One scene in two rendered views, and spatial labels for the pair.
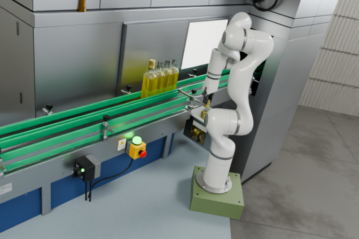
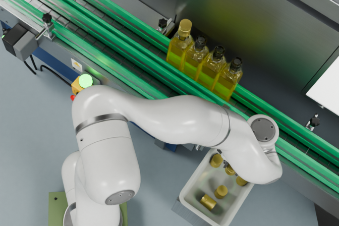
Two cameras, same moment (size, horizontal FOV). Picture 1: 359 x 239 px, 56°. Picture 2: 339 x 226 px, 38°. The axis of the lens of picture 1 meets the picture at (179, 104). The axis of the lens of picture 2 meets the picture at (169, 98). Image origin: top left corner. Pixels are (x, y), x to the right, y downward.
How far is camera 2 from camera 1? 1.64 m
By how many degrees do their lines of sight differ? 58
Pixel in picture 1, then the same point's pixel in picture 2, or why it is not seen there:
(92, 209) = (21, 80)
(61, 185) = not seen: hidden behind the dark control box
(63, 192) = not seen: hidden behind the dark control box
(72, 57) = not seen: outside the picture
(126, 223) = (8, 123)
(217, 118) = (66, 167)
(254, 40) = (81, 151)
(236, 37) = (73, 110)
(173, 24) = (298, 13)
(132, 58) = not seen: outside the picture
